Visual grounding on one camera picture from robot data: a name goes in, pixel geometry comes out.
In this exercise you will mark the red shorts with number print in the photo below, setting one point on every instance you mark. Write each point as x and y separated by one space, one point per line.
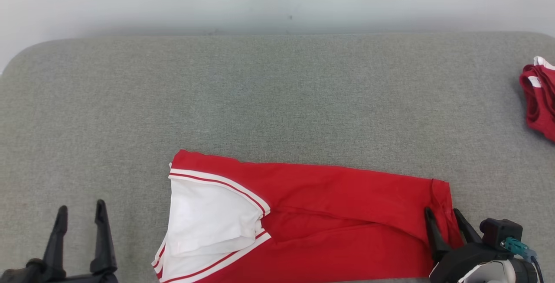
542 105

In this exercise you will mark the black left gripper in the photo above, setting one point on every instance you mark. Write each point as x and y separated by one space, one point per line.
26 274

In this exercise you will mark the red garment with white panel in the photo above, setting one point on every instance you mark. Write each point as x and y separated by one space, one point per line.
338 213

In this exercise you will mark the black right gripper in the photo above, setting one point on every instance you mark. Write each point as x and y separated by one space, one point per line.
459 261

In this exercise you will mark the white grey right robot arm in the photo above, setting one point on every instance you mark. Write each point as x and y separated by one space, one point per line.
498 274

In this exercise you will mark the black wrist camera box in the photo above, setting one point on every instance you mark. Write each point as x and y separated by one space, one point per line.
498 231

